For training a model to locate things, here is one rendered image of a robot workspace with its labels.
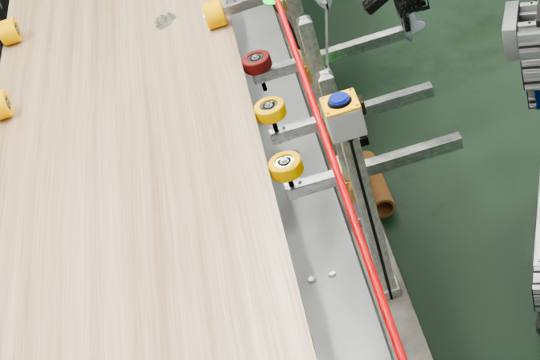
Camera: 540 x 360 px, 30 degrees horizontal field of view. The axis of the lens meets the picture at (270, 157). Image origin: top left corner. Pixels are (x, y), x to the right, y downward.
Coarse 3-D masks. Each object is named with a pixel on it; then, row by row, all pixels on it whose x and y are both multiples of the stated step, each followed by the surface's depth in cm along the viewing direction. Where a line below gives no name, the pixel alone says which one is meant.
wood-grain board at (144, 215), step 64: (64, 0) 338; (128, 0) 325; (192, 0) 314; (0, 64) 312; (64, 64) 302; (128, 64) 292; (192, 64) 282; (0, 128) 282; (64, 128) 273; (128, 128) 264; (192, 128) 257; (256, 128) 249; (0, 192) 256; (64, 192) 249; (128, 192) 242; (192, 192) 235; (256, 192) 229; (0, 256) 235; (64, 256) 228; (128, 256) 223; (192, 256) 217; (256, 256) 212; (0, 320) 217; (64, 320) 211; (128, 320) 206; (192, 320) 202; (256, 320) 197
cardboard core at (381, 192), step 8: (368, 152) 367; (376, 176) 355; (376, 184) 351; (384, 184) 352; (376, 192) 348; (384, 192) 347; (376, 200) 345; (384, 200) 344; (392, 200) 345; (384, 208) 351; (392, 208) 347; (384, 216) 348
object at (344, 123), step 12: (324, 96) 194; (324, 108) 191; (336, 108) 190; (348, 108) 189; (360, 108) 189; (336, 120) 190; (348, 120) 190; (360, 120) 190; (336, 132) 191; (348, 132) 192; (360, 132) 192
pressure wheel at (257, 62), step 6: (246, 54) 278; (252, 54) 277; (258, 54) 277; (264, 54) 275; (246, 60) 275; (252, 60) 275; (258, 60) 273; (264, 60) 273; (270, 60) 275; (246, 66) 273; (252, 66) 272; (258, 66) 272; (264, 66) 273; (270, 66) 275; (246, 72) 276; (252, 72) 274; (258, 72) 274; (264, 84) 280; (264, 90) 281
